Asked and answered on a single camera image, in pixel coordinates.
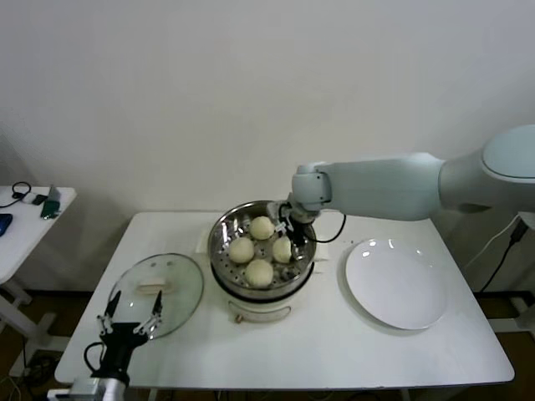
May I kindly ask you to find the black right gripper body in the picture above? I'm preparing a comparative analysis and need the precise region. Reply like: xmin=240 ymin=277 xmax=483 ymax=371
xmin=286 ymin=212 xmax=308 ymax=250

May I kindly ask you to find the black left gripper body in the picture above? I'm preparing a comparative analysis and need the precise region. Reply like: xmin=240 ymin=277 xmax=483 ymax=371
xmin=98 ymin=322 xmax=150 ymax=379

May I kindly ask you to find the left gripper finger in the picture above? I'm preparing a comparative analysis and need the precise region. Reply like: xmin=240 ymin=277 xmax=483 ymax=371
xmin=131 ymin=290 xmax=164 ymax=336
xmin=95 ymin=291 xmax=122 ymax=336

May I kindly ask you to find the white steamed baozi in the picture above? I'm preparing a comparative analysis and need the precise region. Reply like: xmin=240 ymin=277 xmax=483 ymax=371
xmin=228 ymin=237 xmax=255 ymax=265
xmin=249 ymin=216 xmax=276 ymax=241
xmin=272 ymin=236 xmax=293 ymax=264
xmin=244 ymin=259 xmax=275 ymax=289

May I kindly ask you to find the round glass pot lid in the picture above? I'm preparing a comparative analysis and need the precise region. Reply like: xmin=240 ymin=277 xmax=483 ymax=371
xmin=106 ymin=252 xmax=205 ymax=338

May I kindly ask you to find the perforated steel steamer basket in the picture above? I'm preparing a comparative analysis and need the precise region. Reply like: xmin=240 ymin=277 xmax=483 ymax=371
xmin=207 ymin=201 xmax=318 ymax=292

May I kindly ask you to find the cream electric cooker base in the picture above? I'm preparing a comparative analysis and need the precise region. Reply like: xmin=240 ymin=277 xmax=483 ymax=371
xmin=195 ymin=229 xmax=331 ymax=327

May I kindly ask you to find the large white plate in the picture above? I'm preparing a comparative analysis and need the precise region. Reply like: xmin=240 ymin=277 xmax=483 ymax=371
xmin=339 ymin=238 xmax=450 ymax=335

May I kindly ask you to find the white side table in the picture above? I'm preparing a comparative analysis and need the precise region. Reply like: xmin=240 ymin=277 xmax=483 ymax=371
xmin=0 ymin=185 xmax=78 ymax=364

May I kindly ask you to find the green grey clamp tool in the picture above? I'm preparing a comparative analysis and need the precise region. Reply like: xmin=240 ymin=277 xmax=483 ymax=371
xmin=38 ymin=185 xmax=63 ymax=221

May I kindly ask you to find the white stand foot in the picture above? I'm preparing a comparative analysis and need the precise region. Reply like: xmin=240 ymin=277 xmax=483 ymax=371
xmin=476 ymin=290 xmax=535 ymax=333

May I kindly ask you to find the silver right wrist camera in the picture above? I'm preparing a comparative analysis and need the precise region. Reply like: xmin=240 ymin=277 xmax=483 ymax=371
xmin=267 ymin=200 xmax=296 ymax=225

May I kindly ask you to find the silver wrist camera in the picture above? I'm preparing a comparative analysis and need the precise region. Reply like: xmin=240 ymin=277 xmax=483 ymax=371
xmin=46 ymin=375 xmax=104 ymax=401
xmin=267 ymin=200 xmax=296 ymax=225

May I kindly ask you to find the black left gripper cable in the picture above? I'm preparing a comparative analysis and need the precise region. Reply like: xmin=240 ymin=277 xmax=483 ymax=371
xmin=83 ymin=341 xmax=105 ymax=373

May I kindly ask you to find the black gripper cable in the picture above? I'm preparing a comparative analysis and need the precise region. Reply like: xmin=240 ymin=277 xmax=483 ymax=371
xmin=83 ymin=341 xmax=105 ymax=373
xmin=311 ymin=212 xmax=347 ymax=244

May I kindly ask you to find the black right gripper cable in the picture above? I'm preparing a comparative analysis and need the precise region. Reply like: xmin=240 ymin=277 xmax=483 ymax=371
xmin=311 ymin=212 xmax=347 ymax=244

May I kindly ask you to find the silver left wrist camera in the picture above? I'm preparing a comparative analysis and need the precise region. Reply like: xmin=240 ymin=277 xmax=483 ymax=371
xmin=46 ymin=375 xmax=104 ymax=401

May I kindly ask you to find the black floor cable bundle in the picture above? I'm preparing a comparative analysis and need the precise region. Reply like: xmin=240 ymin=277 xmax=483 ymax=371
xmin=23 ymin=353 xmax=58 ymax=379

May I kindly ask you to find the black looped headphone cable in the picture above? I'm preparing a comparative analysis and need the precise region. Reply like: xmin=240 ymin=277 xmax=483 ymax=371
xmin=0 ymin=182 xmax=33 ymax=210

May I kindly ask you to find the white power cable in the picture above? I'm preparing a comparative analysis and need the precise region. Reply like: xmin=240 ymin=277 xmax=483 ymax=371
xmin=463 ymin=216 xmax=526 ymax=268

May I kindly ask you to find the black adapter with cable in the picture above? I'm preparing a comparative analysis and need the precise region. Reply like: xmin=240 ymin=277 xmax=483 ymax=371
xmin=478 ymin=216 xmax=528 ymax=293

